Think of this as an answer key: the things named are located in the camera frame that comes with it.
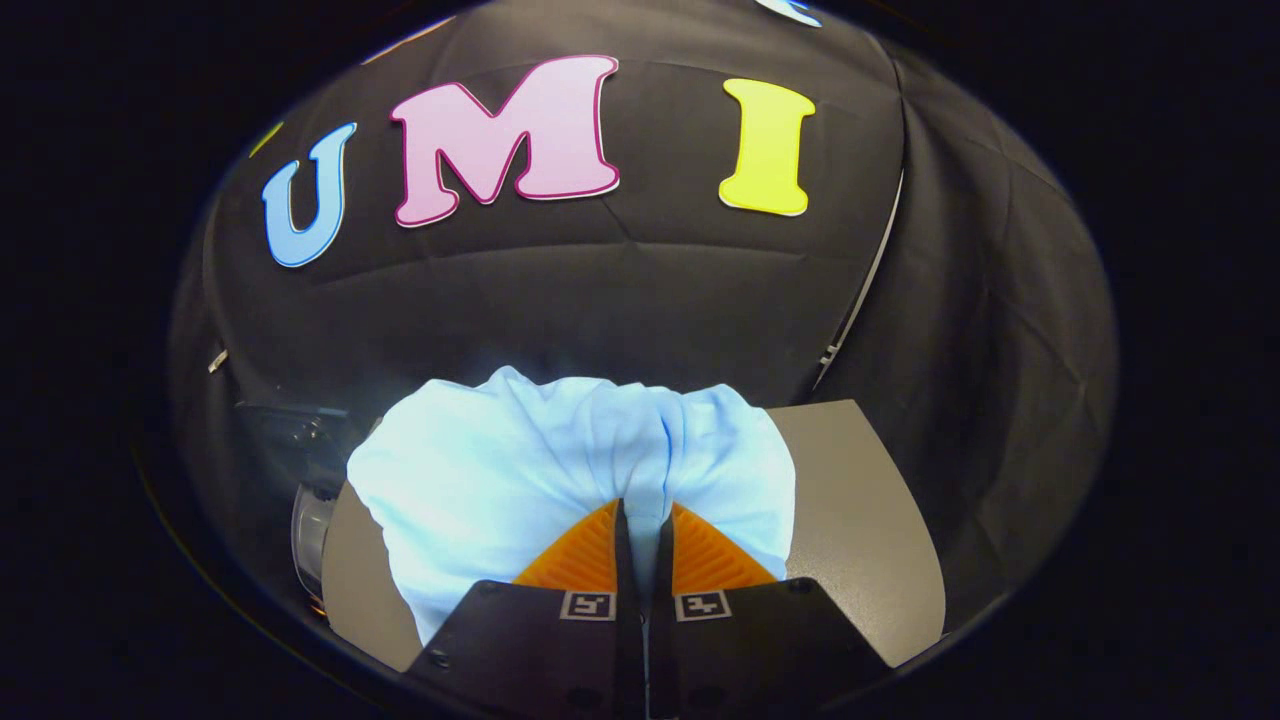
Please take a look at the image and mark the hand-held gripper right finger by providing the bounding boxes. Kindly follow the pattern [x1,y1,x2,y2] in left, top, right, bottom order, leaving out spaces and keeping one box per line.
[648,500,896,720]

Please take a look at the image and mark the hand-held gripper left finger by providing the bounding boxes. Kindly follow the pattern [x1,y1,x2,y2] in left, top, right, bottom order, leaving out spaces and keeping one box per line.
[400,498,649,720]

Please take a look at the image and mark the light blue garment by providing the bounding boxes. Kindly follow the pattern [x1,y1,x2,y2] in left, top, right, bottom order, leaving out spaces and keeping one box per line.
[347,366,798,646]

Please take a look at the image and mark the dark washing machine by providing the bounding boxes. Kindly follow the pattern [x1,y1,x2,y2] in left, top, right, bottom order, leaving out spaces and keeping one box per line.
[290,478,346,619]

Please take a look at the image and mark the grey appliance with control panel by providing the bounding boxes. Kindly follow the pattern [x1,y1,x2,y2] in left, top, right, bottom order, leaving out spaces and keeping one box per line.
[322,398,947,673]

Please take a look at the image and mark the black backdrop cloth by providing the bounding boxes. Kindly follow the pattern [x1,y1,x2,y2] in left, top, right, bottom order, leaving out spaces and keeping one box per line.
[170,0,1119,641]

